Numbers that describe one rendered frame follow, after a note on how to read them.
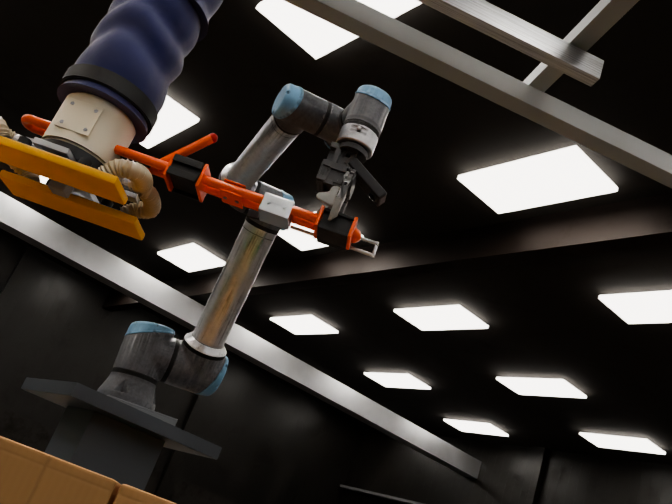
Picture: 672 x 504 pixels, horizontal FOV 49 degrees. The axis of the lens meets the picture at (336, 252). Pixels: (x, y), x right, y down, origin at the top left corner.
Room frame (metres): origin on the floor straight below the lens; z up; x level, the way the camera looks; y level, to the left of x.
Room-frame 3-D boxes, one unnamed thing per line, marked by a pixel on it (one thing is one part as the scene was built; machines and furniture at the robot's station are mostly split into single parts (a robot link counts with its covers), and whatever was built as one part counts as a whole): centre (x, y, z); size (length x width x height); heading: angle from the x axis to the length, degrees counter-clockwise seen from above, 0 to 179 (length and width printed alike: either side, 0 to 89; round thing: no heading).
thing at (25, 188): (1.62, 0.61, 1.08); 0.34 x 0.10 x 0.05; 85
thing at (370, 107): (1.48, 0.05, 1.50); 0.10 x 0.09 x 0.12; 17
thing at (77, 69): (1.53, 0.62, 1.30); 0.23 x 0.23 x 0.04
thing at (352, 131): (1.47, 0.05, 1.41); 0.10 x 0.09 x 0.05; 174
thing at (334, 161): (1.48, 0.05, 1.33); 0.09 x 0.08 x 0.12; 84
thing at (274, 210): (1.48, 0.15, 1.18); 0.07 x 0.07 x 0.04; 85
